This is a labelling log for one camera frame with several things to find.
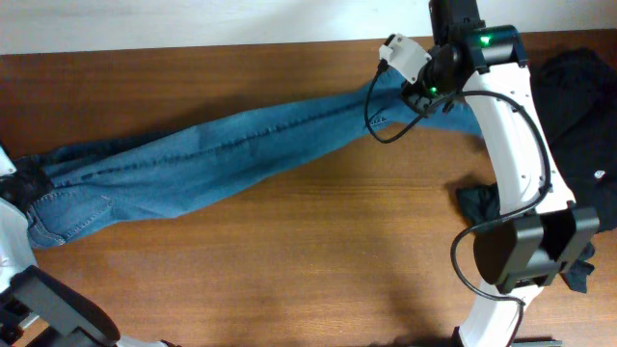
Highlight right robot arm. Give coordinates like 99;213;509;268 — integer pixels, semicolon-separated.
404;1;600;346

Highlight blue denim jeans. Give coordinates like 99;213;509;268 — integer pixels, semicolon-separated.
23;67;484;251

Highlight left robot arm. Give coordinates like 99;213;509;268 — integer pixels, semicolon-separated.
1;151;173;347

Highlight black garment with red trim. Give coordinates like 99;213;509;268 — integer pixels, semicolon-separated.
531;48;616;232

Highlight dark grey cloth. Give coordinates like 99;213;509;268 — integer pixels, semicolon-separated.
455;183;596;294

